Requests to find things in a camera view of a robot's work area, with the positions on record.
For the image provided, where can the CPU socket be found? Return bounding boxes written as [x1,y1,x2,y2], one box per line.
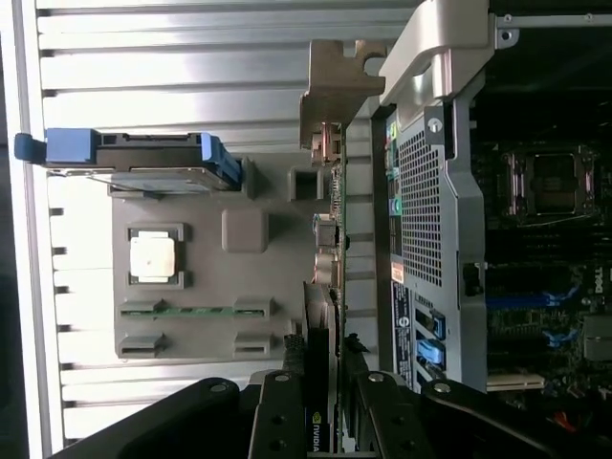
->
[499,150,599,221]

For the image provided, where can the white PCI expansion slot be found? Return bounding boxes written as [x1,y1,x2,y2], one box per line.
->
[487,372,545,389]

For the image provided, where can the blue expansion slot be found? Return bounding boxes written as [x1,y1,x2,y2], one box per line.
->
[485,290,583,308]

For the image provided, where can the green motherboard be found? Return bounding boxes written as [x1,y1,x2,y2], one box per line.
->
[470,71,612,412]

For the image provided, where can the grey parts rack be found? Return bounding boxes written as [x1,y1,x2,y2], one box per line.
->
[107,155,353,361]

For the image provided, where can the CPU chip with metal lid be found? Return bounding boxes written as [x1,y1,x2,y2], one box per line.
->
[129,233,177,281]

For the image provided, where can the hard disk in blue caddy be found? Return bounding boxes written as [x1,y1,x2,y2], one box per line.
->
[13,126,241,199]

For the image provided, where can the green RAM stick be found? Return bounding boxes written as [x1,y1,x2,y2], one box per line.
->
[120,308,273,318]

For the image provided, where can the black open PC case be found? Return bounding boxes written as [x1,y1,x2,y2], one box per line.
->
[377,0,612,431]

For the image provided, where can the silver chipset heatsink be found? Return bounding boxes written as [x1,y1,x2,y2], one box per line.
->
[582,313,612,362]

